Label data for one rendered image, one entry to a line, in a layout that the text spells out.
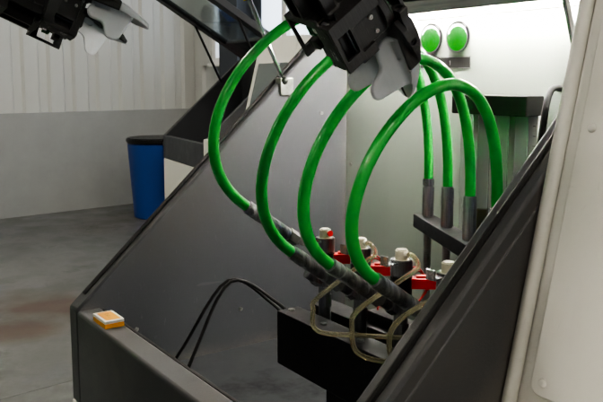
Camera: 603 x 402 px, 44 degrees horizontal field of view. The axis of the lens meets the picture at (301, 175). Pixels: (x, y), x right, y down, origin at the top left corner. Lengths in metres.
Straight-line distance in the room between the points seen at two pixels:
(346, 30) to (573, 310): 0.34
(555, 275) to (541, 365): 0.09
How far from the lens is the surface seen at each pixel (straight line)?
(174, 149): 4.86
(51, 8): 1.14
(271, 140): 0.90
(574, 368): 0.78
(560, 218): 0.80
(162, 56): 8.43
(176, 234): 1.30
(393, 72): 0.75
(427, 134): 1.17
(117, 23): 1.17
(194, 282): 1.34
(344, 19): 0.68
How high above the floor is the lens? 1.31
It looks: 7 degrees down
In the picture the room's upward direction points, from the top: straight up
